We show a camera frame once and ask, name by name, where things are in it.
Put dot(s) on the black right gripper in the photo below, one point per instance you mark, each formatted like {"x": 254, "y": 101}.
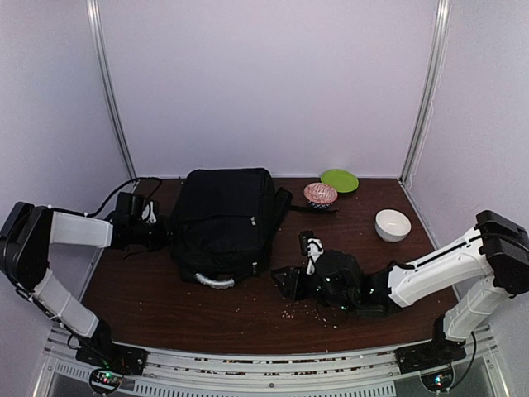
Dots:
{"x": 296, "y": 285}

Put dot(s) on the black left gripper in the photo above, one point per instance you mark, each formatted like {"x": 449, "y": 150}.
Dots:
{"x": 164, "y": 236}

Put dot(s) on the black student backpack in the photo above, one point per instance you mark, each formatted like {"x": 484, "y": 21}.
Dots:
{"x": 224, "y": 222}

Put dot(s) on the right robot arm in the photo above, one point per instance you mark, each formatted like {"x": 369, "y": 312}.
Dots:
{"x": 494, "y": 251}

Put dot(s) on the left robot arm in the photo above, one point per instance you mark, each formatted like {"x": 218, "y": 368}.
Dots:
{"x": 30, "y": 231}

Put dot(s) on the red patterned bowl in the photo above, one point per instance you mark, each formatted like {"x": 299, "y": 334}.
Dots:
{"x": 320, "y": 195}

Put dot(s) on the green plate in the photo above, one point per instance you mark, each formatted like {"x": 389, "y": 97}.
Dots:
{"x": 342, "y": 181}

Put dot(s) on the white bowl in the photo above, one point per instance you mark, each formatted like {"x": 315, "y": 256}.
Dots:
{"x": 391, "y": 225}

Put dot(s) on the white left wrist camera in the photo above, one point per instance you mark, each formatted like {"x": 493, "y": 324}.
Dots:
{"x": 151, "y": 212}

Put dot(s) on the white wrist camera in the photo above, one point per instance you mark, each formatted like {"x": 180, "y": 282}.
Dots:
{"x": 312, "y": 248}
{"x": 151, "y": 212}

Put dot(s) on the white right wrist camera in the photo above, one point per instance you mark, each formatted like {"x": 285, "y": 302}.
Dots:
{"x": 312, "y": 248}

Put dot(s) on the left aluminium frame post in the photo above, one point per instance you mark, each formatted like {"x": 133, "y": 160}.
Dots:
{"x": 95, "y": 22}

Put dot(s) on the aluminium frame post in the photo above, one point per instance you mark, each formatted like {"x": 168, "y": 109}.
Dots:
{"x": 437, "y": 53}
{"x": 95, "y": 22}

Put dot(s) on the right aluminium frame post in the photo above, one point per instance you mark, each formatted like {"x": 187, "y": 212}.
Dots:
{"x": 437, "y": 53}

